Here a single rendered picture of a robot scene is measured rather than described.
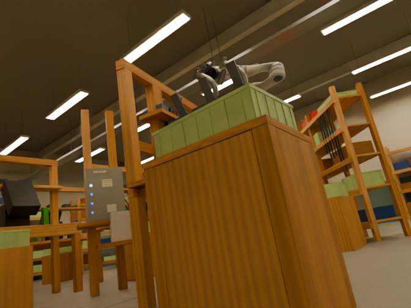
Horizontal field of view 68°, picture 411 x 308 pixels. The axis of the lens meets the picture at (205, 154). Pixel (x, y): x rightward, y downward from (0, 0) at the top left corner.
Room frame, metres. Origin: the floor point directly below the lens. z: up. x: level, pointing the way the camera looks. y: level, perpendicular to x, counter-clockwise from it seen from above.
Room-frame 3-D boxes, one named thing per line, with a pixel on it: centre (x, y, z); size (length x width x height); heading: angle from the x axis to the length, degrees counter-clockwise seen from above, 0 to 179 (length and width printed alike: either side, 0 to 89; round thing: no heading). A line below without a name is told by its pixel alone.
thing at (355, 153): (5.40, -2.18, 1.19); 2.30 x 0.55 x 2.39; 4
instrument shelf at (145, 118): (2.87, 0.24, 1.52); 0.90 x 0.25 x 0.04; 155
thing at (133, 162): (2.89, 0.27, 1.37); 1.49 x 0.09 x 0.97; 155
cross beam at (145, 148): (2.92, 0.33, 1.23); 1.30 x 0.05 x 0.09; 155
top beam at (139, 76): (2.89, 0.27, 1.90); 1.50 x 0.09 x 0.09; 155
